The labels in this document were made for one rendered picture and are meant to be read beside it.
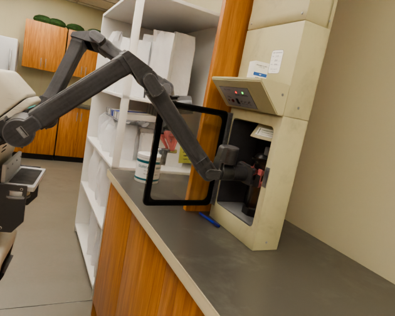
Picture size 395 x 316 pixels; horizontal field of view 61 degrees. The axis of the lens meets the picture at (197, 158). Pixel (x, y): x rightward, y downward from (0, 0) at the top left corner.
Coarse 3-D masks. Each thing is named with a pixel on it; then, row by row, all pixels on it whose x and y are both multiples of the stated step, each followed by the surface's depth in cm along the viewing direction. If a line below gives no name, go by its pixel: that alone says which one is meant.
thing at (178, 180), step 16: (192, 112) 125; (192, 128) 127; (208, 128) 130; (160, 144) 121; (176, 144) 125; (208, 144) 132; (160, 160) 123; (176, 160) 126; (160, 176) 125; (176, 176) 128; (192, 176) 132; (144, 192) 123; (160, 192) 126; (176, 192) 130; (192, 192) 134
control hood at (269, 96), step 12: (216, 84) 128; (228, 84) 119; (240, 84) 112; (252, 84) 106; (264, 84) 101; (276, 84) 103; (252, 96) 111; (264, 96) 105; (276, 96) 104; (252, 108) 117; (264, 108) 110; (276, 108) 105
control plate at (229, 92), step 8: (224, 88) 124; (232, 88) 119; (240, 88) 114; (224, 96) 129; (232, 96) 123; (240, 96) 118; (248, 96) 113; (232, 104) 128; (240, 104) 122; (248, 104) 117
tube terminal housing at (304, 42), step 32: (256, 32) 124; (288, 32) 108; (320, 32) 106; (288, 64) 107; (320, 64) 109; (288, 96) 106; (288, 128) 109; (288, 160) 112; (288, 192) 116; (224, 224) 131; (256, 224) 114
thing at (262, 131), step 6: (258, 126) 123; (264, 126) 120; (270, 126) 119; (252, 132) 126; (258, 132) 121; (264, 132) 119; (270, 132) 118; (258, 138) 120; (264, 138) 118; (270, 138) 117
